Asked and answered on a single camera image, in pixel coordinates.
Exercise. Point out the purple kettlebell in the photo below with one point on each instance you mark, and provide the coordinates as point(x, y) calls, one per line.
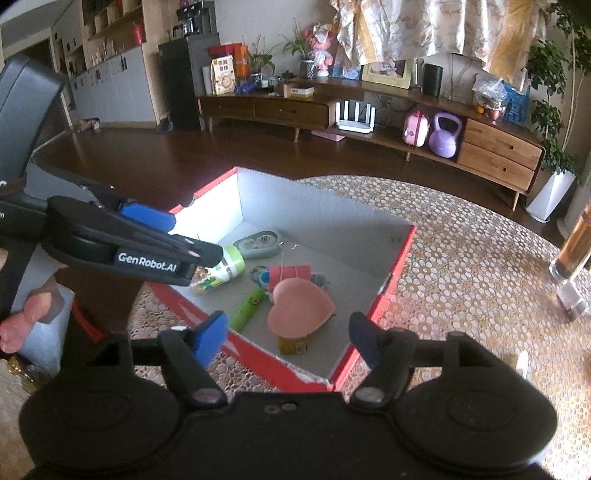
point(443, 143)

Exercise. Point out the pink card box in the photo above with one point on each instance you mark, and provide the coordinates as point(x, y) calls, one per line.
point(288, 272)

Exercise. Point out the wooden TV cabinet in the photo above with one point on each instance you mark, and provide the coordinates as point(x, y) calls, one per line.
point(498, 152)

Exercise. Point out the white roll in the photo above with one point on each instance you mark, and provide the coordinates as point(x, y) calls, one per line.
point(207, 81)

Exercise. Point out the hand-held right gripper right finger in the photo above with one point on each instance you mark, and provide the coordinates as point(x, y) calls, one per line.
point(364, 339)

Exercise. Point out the person's left hand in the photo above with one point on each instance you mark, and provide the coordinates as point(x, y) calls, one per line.
point(18, 325)

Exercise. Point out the blue plastic basket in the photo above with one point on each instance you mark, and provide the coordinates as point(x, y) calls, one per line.
point(517, 99)

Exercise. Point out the floral curtain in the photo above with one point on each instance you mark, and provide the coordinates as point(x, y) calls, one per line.
point(415, 27)

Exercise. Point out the small lying clear cup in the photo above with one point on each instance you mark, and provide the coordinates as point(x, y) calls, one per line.
point(572, 302)

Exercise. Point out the lace tablecloth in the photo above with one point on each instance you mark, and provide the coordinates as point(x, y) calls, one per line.
point(461, 286)

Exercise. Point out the small blue ornament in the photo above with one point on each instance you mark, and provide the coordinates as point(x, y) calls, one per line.
point(346, 70)

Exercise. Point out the cream picture frame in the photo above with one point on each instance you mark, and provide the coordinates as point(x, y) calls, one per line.
point(385, 83)

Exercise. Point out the small black teapot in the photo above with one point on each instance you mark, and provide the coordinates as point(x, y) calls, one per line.
point(287, 76)

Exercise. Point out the white router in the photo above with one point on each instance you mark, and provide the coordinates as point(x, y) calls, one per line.
point(353, 125)

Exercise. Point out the wall shelf cabinet unit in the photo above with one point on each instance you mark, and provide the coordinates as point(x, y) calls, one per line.
point(120, 87)

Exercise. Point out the white planter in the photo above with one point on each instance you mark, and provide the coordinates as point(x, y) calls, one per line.
point(551, 196)

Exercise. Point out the small yellow toy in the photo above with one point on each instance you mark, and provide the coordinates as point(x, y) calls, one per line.
point(293, 345)

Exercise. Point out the potted orchid plant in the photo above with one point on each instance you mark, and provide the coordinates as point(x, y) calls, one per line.
point(307, 69)

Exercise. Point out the green toy tube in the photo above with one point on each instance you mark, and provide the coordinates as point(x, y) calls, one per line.
point(244, 314)

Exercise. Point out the clear plastic bag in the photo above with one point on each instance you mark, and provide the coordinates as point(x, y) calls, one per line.
point(489, 87)

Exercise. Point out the red gift box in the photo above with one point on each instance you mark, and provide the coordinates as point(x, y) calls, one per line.
point(224, 48)

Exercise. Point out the pink heart-shaped bowl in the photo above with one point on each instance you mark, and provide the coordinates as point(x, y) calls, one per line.
point(300, 309)

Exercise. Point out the green potted tree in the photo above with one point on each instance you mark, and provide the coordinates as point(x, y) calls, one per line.
point(549, 60)

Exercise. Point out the pink doll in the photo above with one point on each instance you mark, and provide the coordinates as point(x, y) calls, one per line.
point(323, 50)

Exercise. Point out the orange box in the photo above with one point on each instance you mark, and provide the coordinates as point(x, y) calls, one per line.
point(242, 60)

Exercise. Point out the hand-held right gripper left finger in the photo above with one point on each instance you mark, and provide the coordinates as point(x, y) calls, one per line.
point(210, 337)

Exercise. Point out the black coffee machine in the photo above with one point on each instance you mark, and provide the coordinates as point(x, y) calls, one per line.
point(198, 21)

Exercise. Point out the black fridge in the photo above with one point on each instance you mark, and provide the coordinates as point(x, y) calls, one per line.
point(184, 87)

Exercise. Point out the glass tea bottle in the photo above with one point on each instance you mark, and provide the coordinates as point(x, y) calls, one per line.
point(575, 249)

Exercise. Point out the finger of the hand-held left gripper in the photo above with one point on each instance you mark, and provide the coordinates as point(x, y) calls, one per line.
point(203, 254)
point(147, 217)

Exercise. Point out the pink flat box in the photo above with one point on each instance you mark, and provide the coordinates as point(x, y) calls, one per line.
point(328, 135)

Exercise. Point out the small potted plant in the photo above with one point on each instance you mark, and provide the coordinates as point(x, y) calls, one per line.
point(260, 60)

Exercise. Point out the beige snack box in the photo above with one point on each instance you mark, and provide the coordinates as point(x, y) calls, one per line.
point(224, 76)

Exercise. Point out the red bag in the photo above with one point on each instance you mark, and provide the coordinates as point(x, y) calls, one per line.
point(137, 33)

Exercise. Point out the white flat box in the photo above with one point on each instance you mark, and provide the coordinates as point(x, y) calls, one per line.
point(299, 92)

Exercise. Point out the small white plastic piece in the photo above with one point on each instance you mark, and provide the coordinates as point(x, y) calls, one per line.
point(521, 364)

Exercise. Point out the red cardboard box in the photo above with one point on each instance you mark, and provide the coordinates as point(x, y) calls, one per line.
point(323, 217)

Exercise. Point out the black speaker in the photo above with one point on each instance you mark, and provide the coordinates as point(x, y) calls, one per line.
point(433, 81)

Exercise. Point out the grey oval case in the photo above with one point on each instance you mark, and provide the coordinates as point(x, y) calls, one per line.
point(258, 247)

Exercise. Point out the green white jar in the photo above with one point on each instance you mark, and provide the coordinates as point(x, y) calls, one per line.
point(226, 267)

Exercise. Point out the pink toy case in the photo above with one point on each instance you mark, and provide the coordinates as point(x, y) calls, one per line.
point(415, 129)

